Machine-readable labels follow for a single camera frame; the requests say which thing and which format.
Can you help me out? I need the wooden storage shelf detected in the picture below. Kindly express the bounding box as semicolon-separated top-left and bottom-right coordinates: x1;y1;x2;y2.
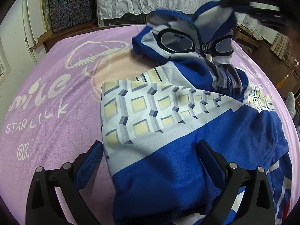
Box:
42;0;96;33

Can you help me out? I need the purple smile blanket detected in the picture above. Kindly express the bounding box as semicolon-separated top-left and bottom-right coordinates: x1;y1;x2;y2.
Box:
1;26;299;224

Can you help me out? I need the blue patterned hooded jacket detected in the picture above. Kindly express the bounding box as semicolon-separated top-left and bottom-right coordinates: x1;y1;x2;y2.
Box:
101;1;292;224

